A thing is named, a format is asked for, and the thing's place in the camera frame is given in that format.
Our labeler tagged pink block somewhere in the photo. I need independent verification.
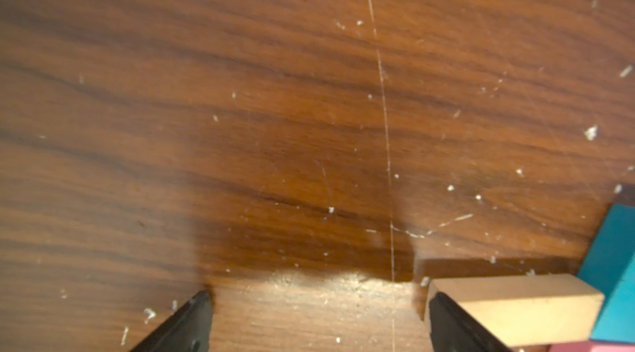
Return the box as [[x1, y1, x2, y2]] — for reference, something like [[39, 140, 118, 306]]
[[548, 340, 635, 352]]

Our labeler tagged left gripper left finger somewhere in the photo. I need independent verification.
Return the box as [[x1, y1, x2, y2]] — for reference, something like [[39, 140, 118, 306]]
[[131, 290, 213, 352]]

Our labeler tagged teal block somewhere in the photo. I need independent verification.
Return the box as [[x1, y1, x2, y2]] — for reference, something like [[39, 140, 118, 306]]
[[577, 204, 634, 344]]

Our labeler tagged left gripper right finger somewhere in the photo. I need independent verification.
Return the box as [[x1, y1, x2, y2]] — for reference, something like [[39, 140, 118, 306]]
[[428, 292, 511, 352]]

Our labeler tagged natural wooden block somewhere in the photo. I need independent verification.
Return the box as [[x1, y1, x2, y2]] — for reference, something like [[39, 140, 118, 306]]
[[423, 274, 605, 348]]

